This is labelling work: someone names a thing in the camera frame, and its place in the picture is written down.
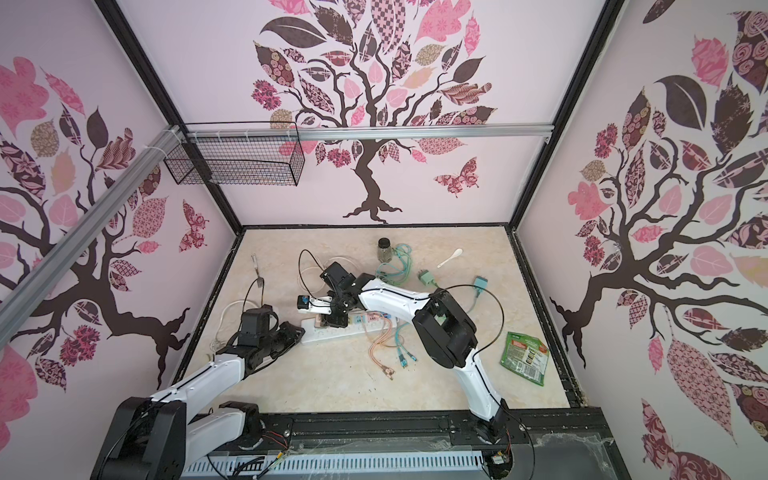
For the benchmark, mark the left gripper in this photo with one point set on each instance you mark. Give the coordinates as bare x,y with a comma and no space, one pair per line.
288,330

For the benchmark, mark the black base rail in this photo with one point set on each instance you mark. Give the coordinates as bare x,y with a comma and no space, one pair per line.
572,443

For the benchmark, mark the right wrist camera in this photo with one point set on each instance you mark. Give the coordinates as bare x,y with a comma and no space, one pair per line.
313,305

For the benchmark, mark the green snack packet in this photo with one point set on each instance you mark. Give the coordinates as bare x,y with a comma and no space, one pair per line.
525,356

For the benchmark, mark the light green charger plug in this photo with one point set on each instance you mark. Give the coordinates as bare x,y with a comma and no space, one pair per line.
427,278

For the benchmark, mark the white cable duct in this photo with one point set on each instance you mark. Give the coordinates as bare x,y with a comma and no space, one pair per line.
335,466

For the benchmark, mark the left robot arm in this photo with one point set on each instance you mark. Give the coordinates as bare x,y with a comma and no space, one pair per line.
159,436

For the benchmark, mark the black wire basket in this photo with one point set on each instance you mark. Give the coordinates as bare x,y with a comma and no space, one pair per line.
254,153

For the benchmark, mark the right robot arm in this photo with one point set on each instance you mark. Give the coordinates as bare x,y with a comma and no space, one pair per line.
446,331

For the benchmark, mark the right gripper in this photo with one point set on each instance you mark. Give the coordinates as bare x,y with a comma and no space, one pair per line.
332,321

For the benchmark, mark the white multicolour power strip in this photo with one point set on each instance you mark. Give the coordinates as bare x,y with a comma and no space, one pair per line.
359,323

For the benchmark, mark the white spoon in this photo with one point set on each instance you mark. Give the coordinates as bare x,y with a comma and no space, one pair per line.
457,253

